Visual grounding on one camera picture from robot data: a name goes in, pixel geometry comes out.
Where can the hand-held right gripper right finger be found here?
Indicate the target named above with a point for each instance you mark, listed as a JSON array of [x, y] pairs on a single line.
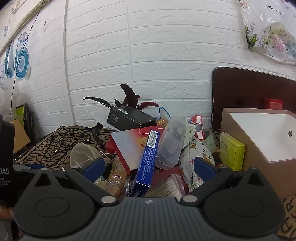
[[204, 168]]

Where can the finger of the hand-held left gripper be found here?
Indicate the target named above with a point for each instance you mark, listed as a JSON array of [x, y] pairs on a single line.
[[34, 166]]

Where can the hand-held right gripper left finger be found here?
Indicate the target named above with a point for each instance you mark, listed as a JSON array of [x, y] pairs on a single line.
[[93, 168]]

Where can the clear plastic bag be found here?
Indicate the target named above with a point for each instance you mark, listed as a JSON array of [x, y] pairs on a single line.
[[83, 153]]

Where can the clear snack bag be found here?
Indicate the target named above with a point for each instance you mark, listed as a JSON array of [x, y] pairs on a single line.
[[115, 176]]

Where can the blue box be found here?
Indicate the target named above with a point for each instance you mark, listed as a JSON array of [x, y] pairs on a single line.
[[148, 162]]

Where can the beige cardboard storage box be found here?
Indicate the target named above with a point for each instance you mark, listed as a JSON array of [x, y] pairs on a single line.
[[277, 176]]

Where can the person's left hand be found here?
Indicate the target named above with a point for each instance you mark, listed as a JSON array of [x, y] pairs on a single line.
[[6, 211]]

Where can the letter printed blanket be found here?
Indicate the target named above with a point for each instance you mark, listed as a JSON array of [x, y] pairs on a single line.
[[46, 157]]

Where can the brown cardboard box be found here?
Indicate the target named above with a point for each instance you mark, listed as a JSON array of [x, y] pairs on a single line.
[[19, 136]]

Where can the yellow green box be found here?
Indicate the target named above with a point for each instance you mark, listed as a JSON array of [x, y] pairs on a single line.
[[231, 150]]

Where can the dark red flat box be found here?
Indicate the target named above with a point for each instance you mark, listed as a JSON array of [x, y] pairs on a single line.
[[166, 173]]

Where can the green bag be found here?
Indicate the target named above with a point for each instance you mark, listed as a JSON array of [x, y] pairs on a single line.
[[19, 111]]

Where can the cotton swabs pack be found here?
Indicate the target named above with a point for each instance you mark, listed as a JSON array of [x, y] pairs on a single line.
[[166, 185]]

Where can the red gift box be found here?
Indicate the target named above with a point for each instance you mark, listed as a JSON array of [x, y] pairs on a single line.
[[129, 146]]

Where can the clear plastic case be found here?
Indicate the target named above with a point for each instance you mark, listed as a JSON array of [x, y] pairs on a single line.
[[170, 143]]

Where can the red white label box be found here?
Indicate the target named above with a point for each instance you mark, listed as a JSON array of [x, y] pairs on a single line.
[[196, 121]]

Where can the white insole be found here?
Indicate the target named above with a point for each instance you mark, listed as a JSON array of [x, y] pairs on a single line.
[[99, 117]]

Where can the black box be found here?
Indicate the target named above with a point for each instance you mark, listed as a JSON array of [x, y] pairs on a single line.
[[129, 118]]

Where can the gold box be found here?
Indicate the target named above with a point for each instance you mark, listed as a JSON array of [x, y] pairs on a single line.
[[161, 122]]

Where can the dark feathers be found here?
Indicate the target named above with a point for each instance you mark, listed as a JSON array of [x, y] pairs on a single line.
[[129, 92]]

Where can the dark brown headboard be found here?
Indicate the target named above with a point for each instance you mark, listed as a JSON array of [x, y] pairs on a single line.
[[242, 88]]

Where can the small red box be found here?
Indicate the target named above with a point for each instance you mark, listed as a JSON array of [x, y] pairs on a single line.
[[274, 104]]

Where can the floral plastic bag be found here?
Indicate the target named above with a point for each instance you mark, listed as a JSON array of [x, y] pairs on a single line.
[[266, 34]]

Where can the blue fan wall decoration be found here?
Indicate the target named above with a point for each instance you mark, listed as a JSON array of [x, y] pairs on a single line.
[[22, 62]]

